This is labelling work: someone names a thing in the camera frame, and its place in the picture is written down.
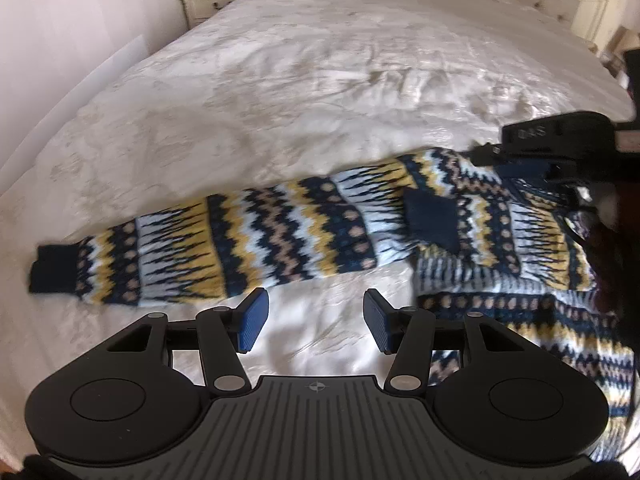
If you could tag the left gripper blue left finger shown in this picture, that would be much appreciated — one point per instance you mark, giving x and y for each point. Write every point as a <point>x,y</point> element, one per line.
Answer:
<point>223,333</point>

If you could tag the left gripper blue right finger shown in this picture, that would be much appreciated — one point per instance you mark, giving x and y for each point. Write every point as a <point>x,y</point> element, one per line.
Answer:
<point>407,334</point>

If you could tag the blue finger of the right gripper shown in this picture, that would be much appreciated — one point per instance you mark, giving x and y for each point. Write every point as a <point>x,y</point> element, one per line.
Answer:
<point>492,154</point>

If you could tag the navy yellow patterned knit sweater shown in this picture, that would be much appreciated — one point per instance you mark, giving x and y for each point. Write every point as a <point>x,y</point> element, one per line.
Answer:
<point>482,239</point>

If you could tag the white embroidered bedspread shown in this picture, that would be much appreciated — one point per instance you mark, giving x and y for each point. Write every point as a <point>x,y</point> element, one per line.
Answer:
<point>264,92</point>

